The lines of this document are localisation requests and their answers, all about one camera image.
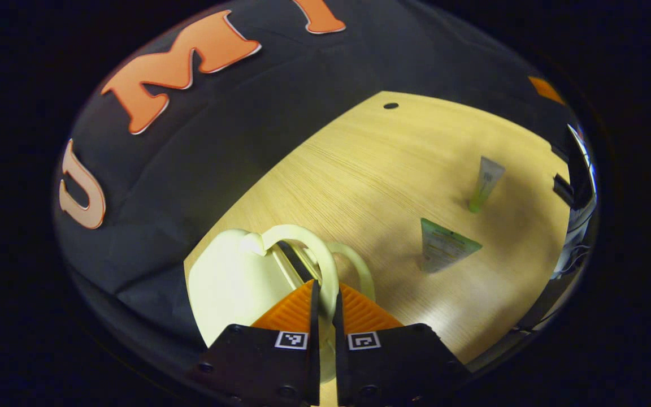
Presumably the black block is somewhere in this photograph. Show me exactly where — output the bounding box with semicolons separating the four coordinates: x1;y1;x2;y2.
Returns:
552;174;576;207

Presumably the cream suitcase with handle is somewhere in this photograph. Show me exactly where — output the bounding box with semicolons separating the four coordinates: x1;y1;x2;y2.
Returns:
188;224;377;385

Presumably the wide green cream tube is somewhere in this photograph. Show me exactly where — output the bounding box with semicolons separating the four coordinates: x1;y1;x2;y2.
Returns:
419;217;483;275

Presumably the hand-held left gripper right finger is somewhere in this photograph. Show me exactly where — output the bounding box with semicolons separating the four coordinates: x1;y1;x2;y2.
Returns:
334;282;472;407

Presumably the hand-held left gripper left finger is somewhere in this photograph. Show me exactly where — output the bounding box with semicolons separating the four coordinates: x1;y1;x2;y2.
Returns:
193;279;322;407

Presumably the slim grey green tube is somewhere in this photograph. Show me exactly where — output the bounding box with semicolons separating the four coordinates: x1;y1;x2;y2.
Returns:
468;156;506;214

